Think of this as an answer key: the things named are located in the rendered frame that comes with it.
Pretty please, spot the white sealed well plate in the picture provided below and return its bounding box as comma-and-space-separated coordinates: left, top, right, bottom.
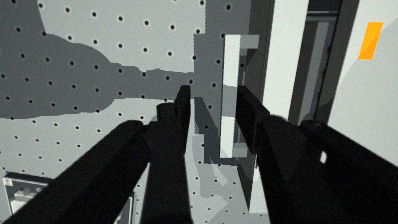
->
11, 190, 37, 214

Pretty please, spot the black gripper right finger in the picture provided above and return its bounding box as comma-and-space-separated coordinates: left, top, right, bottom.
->
235, 85, 398, 224

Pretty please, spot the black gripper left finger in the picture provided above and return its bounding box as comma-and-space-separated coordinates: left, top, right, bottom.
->
2, 85, 194, 224

